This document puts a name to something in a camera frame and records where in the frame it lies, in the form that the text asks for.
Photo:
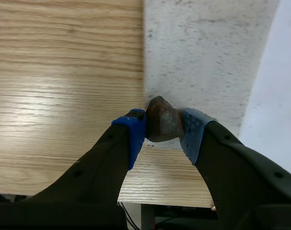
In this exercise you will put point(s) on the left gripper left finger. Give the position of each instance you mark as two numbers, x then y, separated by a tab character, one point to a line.
92	172

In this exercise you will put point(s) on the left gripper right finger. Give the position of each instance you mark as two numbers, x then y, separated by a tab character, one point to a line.
241	172

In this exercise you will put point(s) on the small dark stone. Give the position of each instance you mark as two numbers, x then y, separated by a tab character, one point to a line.
163	119

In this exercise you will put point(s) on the white sheet of paper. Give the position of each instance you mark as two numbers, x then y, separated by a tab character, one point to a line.
277	91

